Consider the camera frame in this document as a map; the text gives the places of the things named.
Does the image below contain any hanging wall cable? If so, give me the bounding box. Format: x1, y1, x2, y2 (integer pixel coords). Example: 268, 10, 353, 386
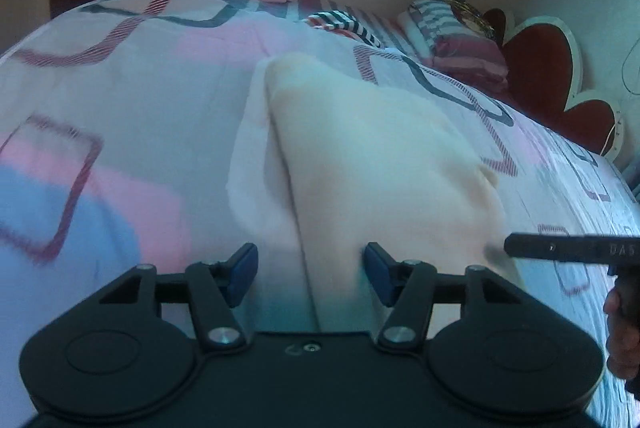
620, 42, 640, 97

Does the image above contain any black white striped cloth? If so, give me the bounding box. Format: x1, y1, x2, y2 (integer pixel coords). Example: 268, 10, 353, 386
307, 9, 386, 50

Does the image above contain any red white scalloped headboard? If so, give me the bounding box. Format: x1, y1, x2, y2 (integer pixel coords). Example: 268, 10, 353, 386
482, 8, 624, 159

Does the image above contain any cream knitted sweater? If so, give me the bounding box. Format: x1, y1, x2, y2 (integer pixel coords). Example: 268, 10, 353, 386
227, 52, 523, 334

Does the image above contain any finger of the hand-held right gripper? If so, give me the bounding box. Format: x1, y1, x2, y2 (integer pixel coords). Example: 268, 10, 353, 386
503, 230, 596, 262

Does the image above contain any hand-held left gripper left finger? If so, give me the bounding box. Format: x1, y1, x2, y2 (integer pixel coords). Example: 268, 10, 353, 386
97, 242, 259, 352

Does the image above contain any person's right hand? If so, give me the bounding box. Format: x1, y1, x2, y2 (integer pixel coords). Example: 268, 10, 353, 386
603, 288, 640, 381

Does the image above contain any striped pillow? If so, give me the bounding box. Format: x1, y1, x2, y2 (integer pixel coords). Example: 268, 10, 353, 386
400, 0, 509, 95

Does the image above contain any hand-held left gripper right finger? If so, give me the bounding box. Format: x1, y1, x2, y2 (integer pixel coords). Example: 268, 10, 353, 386
364, 242, 527, 352

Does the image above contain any pink blue printed blanket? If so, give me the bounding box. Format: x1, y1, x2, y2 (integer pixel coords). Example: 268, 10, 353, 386
0, 0, 640, 414

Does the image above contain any gold patterned cloth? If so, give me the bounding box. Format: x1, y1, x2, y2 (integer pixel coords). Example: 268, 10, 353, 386
445, 0, 494, 40

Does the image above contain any grey pink striped bedsheet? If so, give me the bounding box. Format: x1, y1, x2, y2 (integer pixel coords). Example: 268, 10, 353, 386
175, 0, 416, 55

